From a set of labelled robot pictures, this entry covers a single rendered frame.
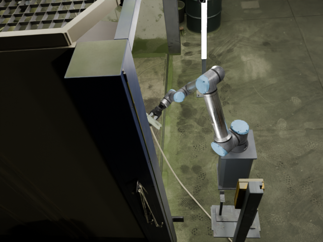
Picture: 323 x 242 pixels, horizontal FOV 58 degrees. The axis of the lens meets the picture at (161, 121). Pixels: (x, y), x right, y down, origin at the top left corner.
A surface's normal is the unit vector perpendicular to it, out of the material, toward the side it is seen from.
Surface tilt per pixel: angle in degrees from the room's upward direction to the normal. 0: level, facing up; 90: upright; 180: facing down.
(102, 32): 12
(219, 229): 0
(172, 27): 90
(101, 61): 0
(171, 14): 90
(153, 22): 90
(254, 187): 0
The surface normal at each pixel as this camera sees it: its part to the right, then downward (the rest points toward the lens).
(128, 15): -0.11, -0.62
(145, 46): -0.05, 0.79
